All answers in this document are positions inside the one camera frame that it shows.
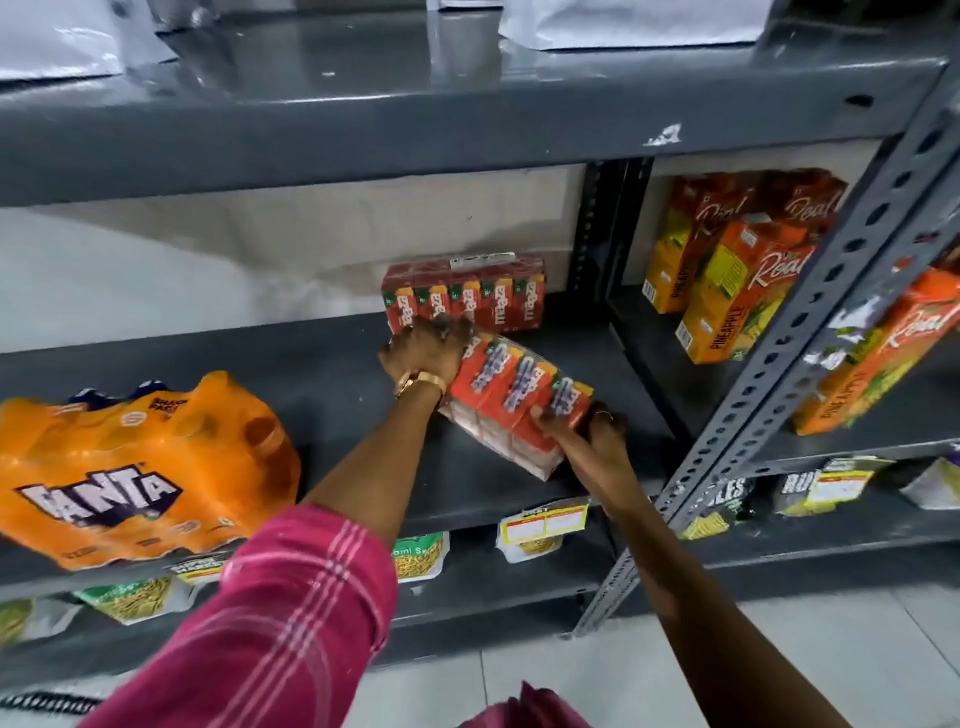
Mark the person's right hand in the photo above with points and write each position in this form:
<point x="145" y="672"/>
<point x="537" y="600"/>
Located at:
<point x="600" y="454"/>

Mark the person's left hand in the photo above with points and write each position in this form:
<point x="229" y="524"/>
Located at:
<point x="420" y="352"/>

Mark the person's right thumb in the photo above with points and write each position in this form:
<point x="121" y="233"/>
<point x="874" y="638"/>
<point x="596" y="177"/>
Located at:
<point x="553" y="425"/>

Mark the person's left fingers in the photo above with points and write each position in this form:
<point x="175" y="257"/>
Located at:
<point x="447" y="330"/>

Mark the red juice box multipack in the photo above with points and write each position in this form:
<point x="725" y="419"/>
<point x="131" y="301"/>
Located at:
<point x="517" y="401"/>
<point x="465" y="289"/>

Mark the person's right forearm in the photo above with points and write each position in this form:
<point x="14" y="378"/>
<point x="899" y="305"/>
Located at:
<point x="712" y="622"/>

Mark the person's left forearm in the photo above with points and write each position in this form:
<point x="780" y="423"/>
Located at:
<point x="379" y="465"/>

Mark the gold wrist watch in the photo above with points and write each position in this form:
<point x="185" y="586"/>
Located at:
<point x="421" y="379"/>

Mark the white labelled snack packet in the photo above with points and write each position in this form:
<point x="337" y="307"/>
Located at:
<point x="536" y="529"/>

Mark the black yellow snack packet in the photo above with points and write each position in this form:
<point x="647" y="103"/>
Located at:
<point x="829" y="486"/>
<point x="716" y="510"/>

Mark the green yellow snack packet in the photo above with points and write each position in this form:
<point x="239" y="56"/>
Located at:
<point x="26" y="621"/>
<point x="139" y="600"/>
<point x="420" y="556"/>

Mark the orange juice carton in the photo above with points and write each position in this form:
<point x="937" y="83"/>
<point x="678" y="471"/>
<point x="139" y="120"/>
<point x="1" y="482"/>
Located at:
<point x="806" y="199"/>
<point x="885" y="352"/>
<point x="686" y="240"/>
<point x="739" y="300"/>

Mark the grey metal shelf rack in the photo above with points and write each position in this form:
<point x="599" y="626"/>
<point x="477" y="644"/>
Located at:
<point x="922" y="427"/>
<point x="337" y="112"/>

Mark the orange soda bottle multipack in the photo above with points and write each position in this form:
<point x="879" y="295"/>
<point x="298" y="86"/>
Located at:
<point x="135" y="472"/>

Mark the white plastic bag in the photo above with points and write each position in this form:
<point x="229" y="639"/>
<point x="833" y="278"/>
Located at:
<point x="637" y="22"/>
<point x="60" y="37"/>

